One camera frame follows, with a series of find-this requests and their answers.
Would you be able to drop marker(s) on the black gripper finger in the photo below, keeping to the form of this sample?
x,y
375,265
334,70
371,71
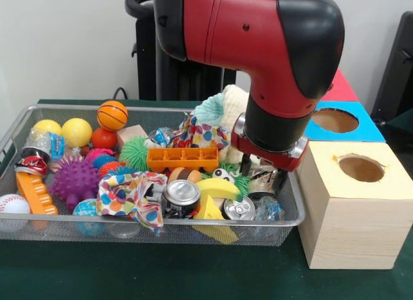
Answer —
x,y
246,166
281,180

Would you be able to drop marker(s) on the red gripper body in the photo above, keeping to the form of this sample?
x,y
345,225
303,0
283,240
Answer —
x,y
268,151

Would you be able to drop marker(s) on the cream yellow waffle cloth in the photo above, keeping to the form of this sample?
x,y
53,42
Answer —
x,y
233,110

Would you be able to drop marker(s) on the mint green waffle cloth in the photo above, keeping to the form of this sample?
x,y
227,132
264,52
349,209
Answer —
x,y
210,110

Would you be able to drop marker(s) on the purple spiky ball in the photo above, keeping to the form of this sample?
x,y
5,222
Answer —
x,y
74,182

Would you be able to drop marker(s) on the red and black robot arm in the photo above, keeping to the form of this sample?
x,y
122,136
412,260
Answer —
x,y
258,42

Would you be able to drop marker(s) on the wooden box with three holes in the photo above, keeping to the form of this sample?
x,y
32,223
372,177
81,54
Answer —
x,y
355,229

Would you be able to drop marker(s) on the yellow toy banana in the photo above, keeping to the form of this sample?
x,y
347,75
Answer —
x,y
219,189

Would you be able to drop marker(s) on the silver metal can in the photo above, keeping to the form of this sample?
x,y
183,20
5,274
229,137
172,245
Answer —
x,y
240,208
182,198

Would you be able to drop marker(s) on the small orange plastic block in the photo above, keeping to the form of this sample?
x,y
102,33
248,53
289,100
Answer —
x,y
182,159

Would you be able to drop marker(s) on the yellow plastic block toy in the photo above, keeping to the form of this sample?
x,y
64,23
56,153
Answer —
x,y
216,226

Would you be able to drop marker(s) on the green spiky ball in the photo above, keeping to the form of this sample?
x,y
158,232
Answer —
x,y
134,153

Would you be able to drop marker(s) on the wooden cube block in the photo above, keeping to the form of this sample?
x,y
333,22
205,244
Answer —
x,y
132,135

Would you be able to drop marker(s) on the dark green table cloth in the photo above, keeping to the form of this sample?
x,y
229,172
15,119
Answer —
x,y
161,274

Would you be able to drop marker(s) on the small orange basketball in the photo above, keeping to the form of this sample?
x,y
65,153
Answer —
x,y
112,115

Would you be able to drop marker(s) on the orange red ball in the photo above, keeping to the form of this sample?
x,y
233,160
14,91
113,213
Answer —
x,y
103,137

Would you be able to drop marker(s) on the black chair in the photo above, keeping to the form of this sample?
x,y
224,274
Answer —
x,y
397,68

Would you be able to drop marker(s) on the yellow ball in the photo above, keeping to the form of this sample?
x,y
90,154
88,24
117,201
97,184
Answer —
x,y
46,127
76,132

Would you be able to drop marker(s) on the orange plastic block toy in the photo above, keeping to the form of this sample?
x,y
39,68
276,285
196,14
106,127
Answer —
x,y
35,193

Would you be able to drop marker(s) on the red soda can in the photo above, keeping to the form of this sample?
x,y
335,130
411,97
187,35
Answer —
x,y
31,161

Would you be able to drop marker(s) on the white baseball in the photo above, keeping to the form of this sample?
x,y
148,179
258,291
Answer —
x,y
13,203

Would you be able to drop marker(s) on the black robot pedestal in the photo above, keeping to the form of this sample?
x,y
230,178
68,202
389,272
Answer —
x,y
145,61

